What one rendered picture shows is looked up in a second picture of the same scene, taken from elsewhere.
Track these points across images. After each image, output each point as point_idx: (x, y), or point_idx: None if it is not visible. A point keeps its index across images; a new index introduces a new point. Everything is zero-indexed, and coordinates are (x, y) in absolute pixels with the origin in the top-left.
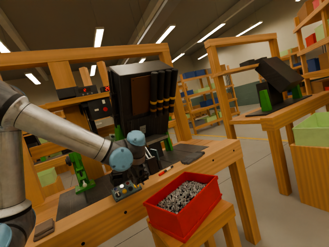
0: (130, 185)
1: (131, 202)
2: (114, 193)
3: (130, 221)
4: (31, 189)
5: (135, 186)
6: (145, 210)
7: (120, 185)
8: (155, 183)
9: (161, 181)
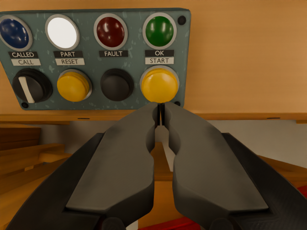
0: (123, 64)
1: (112, 117)
2: (11, 65)
3: (105, 120)
4: None
5: (150, 98)
6: (160, 119)
7: (49, 27)
8: (265, 112)
9: (305, 114)
